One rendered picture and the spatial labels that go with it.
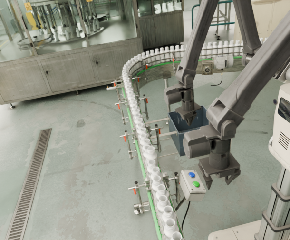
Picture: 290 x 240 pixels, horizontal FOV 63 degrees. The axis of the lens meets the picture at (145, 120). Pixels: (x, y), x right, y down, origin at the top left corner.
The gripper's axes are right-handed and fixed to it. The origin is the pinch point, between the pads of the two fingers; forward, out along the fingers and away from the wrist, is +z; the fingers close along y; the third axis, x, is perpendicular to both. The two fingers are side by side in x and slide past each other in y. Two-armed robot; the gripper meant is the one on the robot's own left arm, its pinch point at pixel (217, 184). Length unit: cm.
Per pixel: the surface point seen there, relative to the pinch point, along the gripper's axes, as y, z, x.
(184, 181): -2.1, 29.4, 29.5
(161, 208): -16.6, 27.3, 16.2
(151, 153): -14, 21, 45
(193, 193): -0.3, 29.2, 21.4
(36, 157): -151, 139, 222
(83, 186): -85, 139, 150
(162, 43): 116, 117, 576
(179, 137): 13, 48, 86
